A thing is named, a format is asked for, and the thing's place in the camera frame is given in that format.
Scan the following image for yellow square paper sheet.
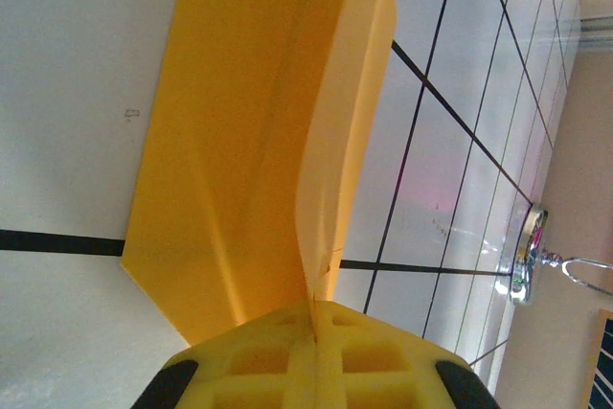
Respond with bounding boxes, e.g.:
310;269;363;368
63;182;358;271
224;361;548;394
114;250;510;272
119;0;398;348

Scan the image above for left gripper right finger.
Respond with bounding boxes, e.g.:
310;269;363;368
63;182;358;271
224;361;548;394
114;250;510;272
315;301;502;409

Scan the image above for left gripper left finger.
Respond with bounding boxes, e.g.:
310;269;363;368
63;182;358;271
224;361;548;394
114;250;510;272
129;302;318;409

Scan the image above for aluminium frame post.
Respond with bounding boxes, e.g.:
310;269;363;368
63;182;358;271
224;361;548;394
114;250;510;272
577;13;613;54

